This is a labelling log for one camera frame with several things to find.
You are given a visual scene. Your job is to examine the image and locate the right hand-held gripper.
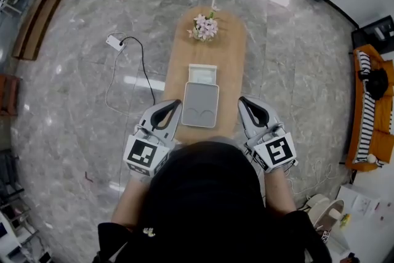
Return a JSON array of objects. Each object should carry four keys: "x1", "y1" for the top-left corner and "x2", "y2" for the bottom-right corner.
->
[{"x1": 238, "y1": 95, "x2": 298, "y2": 176}]

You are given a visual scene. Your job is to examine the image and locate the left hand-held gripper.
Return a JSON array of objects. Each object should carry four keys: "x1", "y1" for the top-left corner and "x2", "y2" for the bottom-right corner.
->
[{"x1": 123, "y1": 98, "x2": 183, "y2": 178}]

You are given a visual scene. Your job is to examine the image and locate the grey box cream rim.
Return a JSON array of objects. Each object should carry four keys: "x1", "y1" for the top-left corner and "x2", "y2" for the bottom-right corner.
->
[{"x1": 180, "y1": 81, "x2": 220, "y2": 129}]

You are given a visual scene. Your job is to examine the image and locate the white box of bandages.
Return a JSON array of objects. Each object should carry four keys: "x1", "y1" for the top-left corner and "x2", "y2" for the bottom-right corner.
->
[{"x1": 188, "y1": 63, "x2": 218, "y2": 84}]

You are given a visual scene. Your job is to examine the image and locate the person's right forearm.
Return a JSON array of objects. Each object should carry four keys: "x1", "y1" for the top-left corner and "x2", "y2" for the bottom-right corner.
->
[{"x1": 262, "y1": 166, "x2": 298, "y2": 217}]

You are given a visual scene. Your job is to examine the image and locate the person's left forearm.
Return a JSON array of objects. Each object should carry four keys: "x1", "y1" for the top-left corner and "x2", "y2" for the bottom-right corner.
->
[{"x1": 110, "y1": 174, "x2": 152, "y2": 229}]

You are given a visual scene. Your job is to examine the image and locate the white power strip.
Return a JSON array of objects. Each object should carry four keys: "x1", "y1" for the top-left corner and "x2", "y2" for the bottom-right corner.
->
[{"x1": 105, "y1": 34, "x2": 127, "y2": 52}]

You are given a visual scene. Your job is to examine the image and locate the pink flowers in glass vase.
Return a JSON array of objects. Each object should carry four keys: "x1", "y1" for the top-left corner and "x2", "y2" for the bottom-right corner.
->
[{"x1": 187, "y1": 10, "x2": 221, "y2": 44}]

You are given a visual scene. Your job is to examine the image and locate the black white striped blanket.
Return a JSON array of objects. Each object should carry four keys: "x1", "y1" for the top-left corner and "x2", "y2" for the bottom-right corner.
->
[{"x1": 353, "y1": 51, "x2": 386, "y2": 164}]

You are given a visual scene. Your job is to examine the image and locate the black bag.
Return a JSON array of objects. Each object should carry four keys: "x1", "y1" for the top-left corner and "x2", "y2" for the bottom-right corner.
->
[{"x1": 356, "y1": 67, "x2": 390, "y2": 101}]

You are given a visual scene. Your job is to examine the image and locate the orange sofa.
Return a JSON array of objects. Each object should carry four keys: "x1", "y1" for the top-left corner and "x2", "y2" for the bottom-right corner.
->
[{"x1": 344, "y1": 43, "x2": 394, "y2": 172}]

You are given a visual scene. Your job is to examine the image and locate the person's black top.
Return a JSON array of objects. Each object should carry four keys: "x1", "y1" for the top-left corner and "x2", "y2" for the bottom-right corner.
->
[{"x1": 92, "y1": 209, "x2": 334, "y2": 263}]

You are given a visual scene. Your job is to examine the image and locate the black cabinet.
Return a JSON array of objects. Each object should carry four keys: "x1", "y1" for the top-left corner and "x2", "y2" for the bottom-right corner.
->
[{"x1": 350, "y1": 15, "x2": 394, "y2": 57}]

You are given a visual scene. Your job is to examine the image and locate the brown wooden cabinet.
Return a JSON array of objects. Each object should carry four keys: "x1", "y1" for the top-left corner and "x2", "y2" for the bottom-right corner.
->
[{"x1": 0, "y1": 73, "x2": 23, "y2": 117}]

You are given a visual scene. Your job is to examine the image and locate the long wooden bench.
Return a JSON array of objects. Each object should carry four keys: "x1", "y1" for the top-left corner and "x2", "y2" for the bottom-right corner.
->
[{"x1": 11, "y1": 0, "x2": 75, "y2": 61}]

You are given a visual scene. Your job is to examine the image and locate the white side table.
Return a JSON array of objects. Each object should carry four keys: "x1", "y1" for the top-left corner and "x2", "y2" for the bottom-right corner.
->
[{"x1": 325, "y1": 183, "x2": 394, "y2": 263}]

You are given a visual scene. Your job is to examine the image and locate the dark storage rack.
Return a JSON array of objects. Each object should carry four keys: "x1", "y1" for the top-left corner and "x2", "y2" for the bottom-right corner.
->
[{"x1": 0, "y1": 147, "x2": 47, "y2": 263}]

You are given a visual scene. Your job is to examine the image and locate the black cable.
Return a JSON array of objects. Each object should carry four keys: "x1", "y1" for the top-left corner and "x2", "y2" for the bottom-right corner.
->
[{"x1": 118, "y1": 36, "x2": 156, "y2": 104}]

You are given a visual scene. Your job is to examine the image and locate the thin white cable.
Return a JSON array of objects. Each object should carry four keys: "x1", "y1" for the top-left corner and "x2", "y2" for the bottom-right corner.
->
[
  {"x1": 285, "y1": 156, "x2": 336, "y2": 195},
  {"x1": 104, "y1": 31, "x2": 134, "y2": 117}
]

